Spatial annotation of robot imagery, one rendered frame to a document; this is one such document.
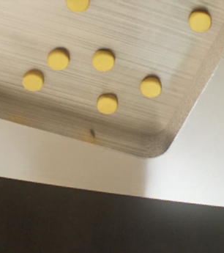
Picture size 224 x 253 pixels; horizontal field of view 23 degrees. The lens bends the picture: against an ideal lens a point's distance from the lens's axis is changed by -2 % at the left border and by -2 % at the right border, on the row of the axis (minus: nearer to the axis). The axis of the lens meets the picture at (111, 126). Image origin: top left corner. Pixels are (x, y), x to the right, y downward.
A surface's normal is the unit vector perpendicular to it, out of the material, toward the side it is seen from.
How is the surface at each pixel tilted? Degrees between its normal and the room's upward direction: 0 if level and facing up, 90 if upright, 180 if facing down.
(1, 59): 0
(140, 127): 0
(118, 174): 0
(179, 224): 90
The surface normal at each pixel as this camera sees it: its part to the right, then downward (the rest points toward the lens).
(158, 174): -0.02, 0.67
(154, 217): 0.01, -0.74
